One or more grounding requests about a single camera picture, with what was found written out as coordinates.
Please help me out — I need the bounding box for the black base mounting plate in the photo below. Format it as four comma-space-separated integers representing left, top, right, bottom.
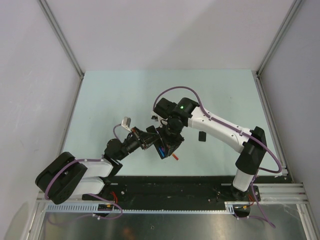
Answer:
98, 176, 261, 211

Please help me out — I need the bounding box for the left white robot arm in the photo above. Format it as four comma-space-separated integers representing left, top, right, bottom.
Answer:
35, 127, 161, 205

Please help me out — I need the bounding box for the right aluminium frame post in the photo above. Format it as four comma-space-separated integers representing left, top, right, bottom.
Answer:
255, 0, 306, 78

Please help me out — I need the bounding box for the black remote control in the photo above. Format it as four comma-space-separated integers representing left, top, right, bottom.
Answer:
146, 125, 168, 160

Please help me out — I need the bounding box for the white slotted cable duct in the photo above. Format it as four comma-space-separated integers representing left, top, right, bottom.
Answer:
45, 202, 249, 214

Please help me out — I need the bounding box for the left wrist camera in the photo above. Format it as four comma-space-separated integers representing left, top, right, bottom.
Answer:
121, 116, 131, 132

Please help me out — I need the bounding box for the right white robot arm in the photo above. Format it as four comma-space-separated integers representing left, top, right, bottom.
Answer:
153, 97, 267, 201

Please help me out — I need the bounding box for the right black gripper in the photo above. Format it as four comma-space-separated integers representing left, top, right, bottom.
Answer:
156, 121, 185, 157

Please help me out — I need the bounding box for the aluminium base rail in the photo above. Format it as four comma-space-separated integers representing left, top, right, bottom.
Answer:
36, 182, 307, 204

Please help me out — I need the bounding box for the black battery compartment cover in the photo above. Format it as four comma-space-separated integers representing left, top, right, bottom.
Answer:
198, 131, 207, 142

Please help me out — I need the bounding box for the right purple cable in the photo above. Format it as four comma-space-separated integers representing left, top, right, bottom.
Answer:
152, 86, 283, 229

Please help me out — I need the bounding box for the left aluminium frame post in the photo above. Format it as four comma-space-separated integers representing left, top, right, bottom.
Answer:
37, 0, 85, 80

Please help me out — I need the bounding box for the aluminium frame post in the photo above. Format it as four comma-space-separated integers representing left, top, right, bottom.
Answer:
37, 0, 85, 80
255, 0, 306, 78

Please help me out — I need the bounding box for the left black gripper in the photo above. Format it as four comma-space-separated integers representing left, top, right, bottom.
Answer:
116, 126, 161, 161

